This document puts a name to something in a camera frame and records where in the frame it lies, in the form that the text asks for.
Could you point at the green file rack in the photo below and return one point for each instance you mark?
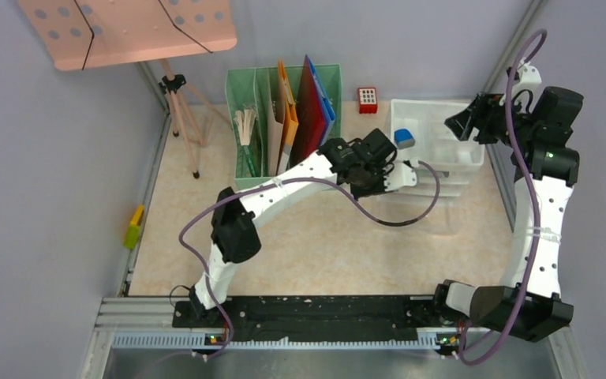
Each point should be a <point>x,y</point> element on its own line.
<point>248,88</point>

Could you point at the red translucent file folder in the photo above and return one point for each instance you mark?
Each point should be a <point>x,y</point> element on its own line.
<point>310,116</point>

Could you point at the pink lamp stand pole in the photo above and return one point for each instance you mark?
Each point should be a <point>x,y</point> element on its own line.
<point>184,122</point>

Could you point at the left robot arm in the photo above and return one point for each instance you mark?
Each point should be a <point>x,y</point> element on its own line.
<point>239,215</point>

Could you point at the yellow green clamp tool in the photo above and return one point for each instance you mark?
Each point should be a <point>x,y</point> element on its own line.
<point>133,230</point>

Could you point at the green children's book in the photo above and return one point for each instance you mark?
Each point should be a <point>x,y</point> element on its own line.
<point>245,121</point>

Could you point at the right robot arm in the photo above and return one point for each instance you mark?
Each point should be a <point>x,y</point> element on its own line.
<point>528,296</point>

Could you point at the clear plastic drawer unit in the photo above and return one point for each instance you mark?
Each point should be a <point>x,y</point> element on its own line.
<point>456,162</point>

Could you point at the red small box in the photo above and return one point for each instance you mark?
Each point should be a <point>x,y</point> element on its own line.
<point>367,100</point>

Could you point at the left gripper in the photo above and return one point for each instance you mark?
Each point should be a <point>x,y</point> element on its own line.
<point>382,170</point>

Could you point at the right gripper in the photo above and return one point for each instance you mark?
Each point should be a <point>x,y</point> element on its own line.
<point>479,114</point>

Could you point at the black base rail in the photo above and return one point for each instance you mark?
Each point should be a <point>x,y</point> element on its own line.
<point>322,322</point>

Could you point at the orange file folder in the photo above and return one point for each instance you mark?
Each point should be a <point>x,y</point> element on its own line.
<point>290,120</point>

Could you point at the pink perforated lamp panel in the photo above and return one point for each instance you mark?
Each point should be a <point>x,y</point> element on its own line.
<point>88,34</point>

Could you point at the black lamp clamp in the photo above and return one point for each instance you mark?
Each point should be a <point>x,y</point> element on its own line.
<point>172,85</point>

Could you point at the blue eraser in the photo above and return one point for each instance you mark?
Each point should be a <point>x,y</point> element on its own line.
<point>403,139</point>

